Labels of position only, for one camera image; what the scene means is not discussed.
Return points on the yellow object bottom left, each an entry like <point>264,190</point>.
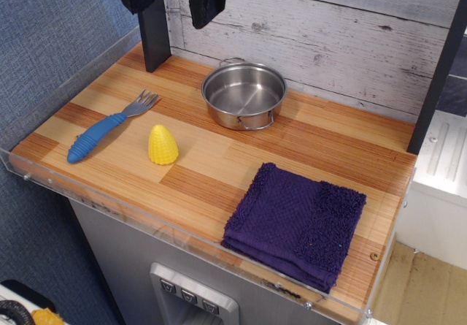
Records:
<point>46,317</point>

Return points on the folded purple cloth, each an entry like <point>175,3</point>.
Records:
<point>297,226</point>

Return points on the dark left cabinet post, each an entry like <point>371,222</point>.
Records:
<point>154,35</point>

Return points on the blue handled metal fork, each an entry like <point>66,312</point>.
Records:
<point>88,140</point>

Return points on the white toy sink drainboard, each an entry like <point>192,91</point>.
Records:
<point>441,163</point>

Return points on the stainless steel pot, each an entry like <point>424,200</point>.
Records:
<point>244,96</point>

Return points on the dark cabinet post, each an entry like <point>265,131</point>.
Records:
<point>446,59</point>
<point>154,35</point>

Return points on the clear acrylic table guard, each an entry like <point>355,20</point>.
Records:
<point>189,201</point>

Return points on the yellow plastic corn cob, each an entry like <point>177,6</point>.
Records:
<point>162,147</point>

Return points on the dark right cabinet post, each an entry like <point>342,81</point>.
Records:
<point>446,59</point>

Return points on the silver dispenser button panel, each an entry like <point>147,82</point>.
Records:
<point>183,300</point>

